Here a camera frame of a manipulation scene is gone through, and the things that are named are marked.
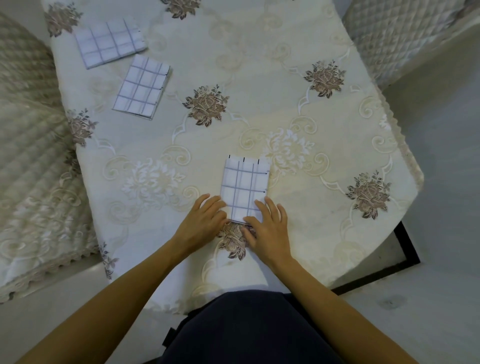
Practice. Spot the person's left hand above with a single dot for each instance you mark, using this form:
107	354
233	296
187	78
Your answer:
198	225

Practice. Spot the person's right hand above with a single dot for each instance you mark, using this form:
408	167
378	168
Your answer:
270	236

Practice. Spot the person's right thumb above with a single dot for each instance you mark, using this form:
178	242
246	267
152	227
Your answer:
248	235

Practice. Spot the person's right middle finger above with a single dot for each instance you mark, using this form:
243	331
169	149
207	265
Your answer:
262	210

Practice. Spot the person's right little finger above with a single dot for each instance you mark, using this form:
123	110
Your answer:
283	215

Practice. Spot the person's left middle finger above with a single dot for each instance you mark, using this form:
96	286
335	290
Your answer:
219	214

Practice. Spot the person's left little finger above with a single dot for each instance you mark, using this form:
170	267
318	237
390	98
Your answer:
202	199

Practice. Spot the white checked cloth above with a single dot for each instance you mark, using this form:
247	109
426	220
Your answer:
140	88
108	43
245	183

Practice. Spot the person's right forearm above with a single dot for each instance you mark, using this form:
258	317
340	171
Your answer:
337	311

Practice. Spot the person's left forearm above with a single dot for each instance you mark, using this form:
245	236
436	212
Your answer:
112	300

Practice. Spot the person's dark navy garment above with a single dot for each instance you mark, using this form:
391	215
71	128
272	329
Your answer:
247	330

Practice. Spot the cream floral embroidered tablecloth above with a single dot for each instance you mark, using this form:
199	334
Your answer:
262	93

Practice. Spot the beige quilted chair cover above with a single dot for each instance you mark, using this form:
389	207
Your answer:
397	33
33	168

